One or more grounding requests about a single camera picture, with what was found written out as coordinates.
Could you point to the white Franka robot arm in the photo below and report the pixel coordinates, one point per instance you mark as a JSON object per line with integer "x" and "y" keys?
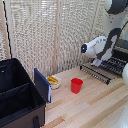
{"x": 108, "y": 36}

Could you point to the red plastic cup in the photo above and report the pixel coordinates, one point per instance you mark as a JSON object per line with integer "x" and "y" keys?
{"x": 76, "y": 85}

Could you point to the thin black vertical pole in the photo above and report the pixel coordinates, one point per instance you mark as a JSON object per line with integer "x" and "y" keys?
{"x": 7, "y": 30}

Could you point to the beige woven folding screen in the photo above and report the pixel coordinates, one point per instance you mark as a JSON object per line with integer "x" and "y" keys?
{"x": 30, "y": 33}

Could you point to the black toaster oven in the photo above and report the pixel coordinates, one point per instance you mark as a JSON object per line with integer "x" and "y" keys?
{"x": 122, "y": 50}

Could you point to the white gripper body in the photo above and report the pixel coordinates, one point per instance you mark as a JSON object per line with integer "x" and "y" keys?
{"x": 97, "y": 62}

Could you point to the white bowl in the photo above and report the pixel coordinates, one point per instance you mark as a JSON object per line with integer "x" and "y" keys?
{"x": 55, "y": 85}

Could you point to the yellow food piece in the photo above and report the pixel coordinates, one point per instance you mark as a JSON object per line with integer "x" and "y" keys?
{"x": 52, "y": 80}

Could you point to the black fabric storage box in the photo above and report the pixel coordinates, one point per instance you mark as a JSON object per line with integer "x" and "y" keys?
{"x": 18, "y": 95}

